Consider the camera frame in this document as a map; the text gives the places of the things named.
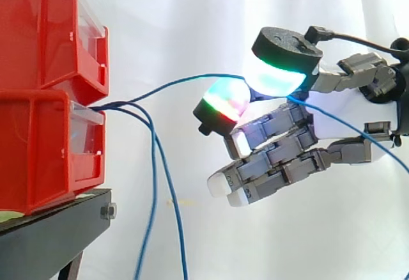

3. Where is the red bin with sloped front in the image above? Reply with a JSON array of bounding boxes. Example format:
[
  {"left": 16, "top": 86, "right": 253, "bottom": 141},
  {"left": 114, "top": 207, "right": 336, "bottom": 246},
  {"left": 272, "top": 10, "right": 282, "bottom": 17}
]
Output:
[{"left": 0, "top": 0, "right": 111, "bottom": 105}]

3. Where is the red bin with clear plate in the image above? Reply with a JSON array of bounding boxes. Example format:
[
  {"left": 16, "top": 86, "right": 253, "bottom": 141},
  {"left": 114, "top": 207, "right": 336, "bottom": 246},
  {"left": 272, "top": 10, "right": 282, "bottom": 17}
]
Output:
[{"left": 0, "top": 89, "right": 107, "bottom": 216}]

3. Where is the thin black cable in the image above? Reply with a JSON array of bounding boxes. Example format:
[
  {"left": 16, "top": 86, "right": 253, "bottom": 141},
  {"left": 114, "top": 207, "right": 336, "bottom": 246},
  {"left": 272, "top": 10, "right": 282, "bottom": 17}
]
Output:
[{"left": 305, "top": 25, "right": 397, "bottom": 58}]

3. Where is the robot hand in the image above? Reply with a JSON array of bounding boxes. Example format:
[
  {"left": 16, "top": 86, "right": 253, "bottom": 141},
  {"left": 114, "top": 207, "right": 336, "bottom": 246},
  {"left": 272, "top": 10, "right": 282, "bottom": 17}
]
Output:
[{"left": 192, "top": 26, "right": 399, "bottom": 209}]

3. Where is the black stand with green tape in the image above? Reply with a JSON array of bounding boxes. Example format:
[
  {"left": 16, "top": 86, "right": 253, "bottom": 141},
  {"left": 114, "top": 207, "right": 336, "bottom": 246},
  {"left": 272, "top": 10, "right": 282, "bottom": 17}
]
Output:
[{"left": 0, "top": 187, "right": 118, "bottom": 280}]

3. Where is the blue cable bundle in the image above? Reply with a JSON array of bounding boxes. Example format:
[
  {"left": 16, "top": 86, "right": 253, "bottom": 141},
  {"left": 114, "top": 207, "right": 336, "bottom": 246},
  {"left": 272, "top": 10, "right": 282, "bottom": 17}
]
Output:
[{"left": 91, "top": 100, "right": 190, "bottom": 280}]

